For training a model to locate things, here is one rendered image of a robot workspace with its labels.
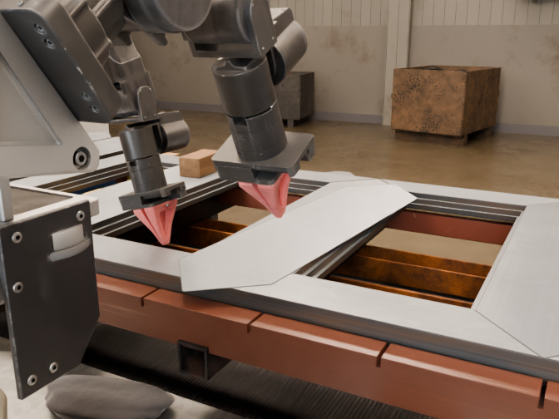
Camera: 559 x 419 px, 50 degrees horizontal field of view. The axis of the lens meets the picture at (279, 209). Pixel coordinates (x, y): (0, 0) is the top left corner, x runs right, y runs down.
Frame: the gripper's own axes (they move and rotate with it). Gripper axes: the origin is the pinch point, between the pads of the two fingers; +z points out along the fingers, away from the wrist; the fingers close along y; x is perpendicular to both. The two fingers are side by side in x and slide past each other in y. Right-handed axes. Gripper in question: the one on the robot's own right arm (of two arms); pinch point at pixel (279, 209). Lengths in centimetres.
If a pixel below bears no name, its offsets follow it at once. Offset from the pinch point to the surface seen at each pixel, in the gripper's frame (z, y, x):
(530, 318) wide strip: 19.4, -28.0, -6.9
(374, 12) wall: 273, 252, -691
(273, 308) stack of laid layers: 16.4, 3.8, 2.3
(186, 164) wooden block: 34, 57, -48
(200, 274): 15.5, 17.1, -0.1
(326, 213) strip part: 32.2, 13.7, -34.9
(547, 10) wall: 275, 40, -689
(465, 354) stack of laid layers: 17.0, -22.0, 2.4
